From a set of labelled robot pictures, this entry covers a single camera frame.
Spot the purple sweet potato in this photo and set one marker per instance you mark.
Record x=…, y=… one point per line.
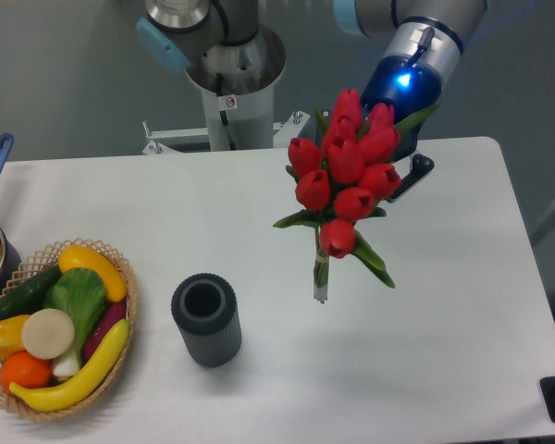
x=111, y=315

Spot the yellow banana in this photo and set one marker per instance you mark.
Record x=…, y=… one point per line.
x=85, y=382

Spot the beige round disc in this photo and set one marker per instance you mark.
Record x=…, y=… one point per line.
x=47, y=334

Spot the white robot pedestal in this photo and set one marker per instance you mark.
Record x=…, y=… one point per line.
x=237, y=85

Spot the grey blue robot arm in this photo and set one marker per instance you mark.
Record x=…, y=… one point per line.
x=434, y=32

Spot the yellow bell pepper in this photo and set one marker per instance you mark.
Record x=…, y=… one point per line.
x=2, y=337

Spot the dark grey ribbed vase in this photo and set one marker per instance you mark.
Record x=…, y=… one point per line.
x=205, y=309

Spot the green bok choy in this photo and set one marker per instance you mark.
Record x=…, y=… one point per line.
x=79, y=293

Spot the green cucumber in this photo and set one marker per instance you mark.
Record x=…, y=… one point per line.
x=27, y=297

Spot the yellow squash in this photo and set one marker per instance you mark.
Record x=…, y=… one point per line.
x=78, y=256

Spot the red tulip bouquet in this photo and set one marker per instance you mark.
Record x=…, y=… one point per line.
x=344, y=178

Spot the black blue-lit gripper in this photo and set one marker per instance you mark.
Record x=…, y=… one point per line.
x=387, y=116

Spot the orange fruit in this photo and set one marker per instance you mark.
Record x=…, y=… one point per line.
x=26, y=370

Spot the woven wicker basket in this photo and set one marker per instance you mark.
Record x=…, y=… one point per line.
x=47, y=258

